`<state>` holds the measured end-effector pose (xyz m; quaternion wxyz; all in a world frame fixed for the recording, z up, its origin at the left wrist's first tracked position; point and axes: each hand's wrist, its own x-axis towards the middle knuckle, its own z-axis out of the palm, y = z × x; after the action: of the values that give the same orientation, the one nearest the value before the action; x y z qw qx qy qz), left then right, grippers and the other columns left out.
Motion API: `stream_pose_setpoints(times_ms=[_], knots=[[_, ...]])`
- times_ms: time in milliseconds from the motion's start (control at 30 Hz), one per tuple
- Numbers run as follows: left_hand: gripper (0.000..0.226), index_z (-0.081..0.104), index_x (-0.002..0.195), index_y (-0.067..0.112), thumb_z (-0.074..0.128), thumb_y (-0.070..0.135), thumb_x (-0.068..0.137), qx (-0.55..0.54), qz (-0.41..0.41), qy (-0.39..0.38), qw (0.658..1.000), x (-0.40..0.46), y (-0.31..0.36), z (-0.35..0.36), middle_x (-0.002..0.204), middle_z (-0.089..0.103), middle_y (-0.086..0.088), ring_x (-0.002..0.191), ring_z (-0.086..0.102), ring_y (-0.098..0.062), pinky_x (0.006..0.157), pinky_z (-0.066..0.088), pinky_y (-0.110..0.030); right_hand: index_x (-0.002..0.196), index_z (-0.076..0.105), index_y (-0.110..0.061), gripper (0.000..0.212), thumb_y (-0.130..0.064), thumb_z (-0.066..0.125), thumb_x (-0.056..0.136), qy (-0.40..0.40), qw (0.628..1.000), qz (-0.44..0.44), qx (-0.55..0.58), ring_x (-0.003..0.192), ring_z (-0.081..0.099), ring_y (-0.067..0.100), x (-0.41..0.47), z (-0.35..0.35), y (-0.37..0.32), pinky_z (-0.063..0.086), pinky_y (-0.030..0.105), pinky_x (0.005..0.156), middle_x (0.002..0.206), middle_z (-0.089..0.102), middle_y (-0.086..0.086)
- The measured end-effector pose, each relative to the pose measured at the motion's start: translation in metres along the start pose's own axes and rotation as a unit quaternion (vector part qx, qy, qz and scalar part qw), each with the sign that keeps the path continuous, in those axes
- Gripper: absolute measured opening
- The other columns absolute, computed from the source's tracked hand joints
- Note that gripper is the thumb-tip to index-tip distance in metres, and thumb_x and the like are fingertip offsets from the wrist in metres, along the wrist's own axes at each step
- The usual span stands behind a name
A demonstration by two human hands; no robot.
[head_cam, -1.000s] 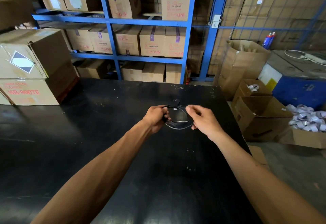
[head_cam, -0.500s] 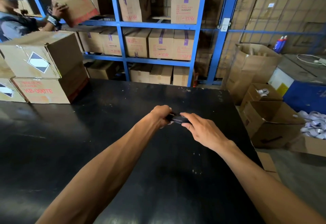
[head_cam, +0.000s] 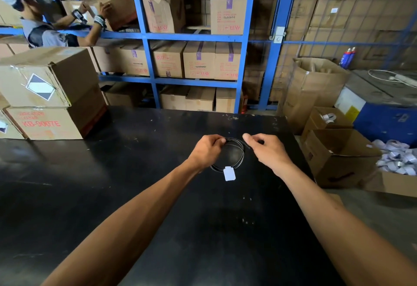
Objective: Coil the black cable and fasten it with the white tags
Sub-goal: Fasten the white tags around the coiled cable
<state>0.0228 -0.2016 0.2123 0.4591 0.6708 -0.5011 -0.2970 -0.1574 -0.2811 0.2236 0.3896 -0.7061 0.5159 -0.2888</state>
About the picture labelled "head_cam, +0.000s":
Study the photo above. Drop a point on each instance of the person's right hand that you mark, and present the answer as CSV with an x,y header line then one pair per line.
x,y
270,152

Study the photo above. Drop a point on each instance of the person's left hand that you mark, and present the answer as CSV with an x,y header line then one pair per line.
x,y
203,152

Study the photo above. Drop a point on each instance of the person's left fingers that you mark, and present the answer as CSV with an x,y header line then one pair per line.
x,y
217,140

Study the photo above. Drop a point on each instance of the person's right thumb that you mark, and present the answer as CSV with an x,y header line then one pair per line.
x,y
250,140

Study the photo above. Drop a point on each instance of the person's right forearm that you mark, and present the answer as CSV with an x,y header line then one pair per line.
x,y
338,227

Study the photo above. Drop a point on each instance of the person's left forearm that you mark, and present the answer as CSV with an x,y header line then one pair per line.
x,y
130,224

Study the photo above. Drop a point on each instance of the small open cardboard box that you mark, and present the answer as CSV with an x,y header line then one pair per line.
x,y
317,123

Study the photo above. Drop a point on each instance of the tall open cardboard box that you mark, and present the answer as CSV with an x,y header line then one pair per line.
x,y
309,90

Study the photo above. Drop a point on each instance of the white tape roll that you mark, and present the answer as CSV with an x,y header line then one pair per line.
x,y
329,118

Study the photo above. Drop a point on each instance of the rows of printed cardboard boxes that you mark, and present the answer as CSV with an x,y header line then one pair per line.
x,y
198,59

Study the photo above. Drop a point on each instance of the wide open cardboard box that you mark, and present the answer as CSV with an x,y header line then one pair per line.
x,y
335,162

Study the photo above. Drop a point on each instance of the white latch plate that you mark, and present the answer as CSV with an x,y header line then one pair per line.
x,y
279,34

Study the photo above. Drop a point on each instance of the blue metal shelving rack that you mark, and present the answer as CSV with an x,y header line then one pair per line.
x,y
148,54

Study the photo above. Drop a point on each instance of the blue spray bottle red cap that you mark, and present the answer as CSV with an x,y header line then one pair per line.
x,y
351,58
344,57

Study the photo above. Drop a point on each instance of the pile of white tape rolls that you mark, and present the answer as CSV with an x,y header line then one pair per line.
x,y
395,158

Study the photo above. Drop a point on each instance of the low cardboard box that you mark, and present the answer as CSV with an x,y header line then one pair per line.
x,y
391,185

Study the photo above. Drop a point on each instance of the cardboard box with red print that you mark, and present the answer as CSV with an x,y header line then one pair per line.
x,y
55,123

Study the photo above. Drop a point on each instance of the plain cardboard carton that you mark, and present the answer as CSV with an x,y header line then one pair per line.
x,y
120,7

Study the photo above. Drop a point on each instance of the cardboard box with diamond label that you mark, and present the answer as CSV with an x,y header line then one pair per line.
x,y
49,77

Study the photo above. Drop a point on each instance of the wall of large stacked cartons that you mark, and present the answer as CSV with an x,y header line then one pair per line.
x,y
351,9

